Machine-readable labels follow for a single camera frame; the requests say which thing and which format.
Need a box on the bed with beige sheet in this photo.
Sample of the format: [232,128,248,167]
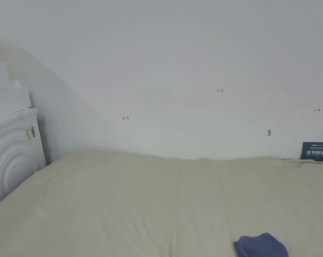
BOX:
[0,150,323,257]

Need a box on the white washing machine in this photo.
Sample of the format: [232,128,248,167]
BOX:
[0,55,47,209]

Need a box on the dark blue garment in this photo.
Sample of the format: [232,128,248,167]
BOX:
[233,233,289,257]

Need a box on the dark sign card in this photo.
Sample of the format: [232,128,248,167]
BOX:
[301,142,323,162]

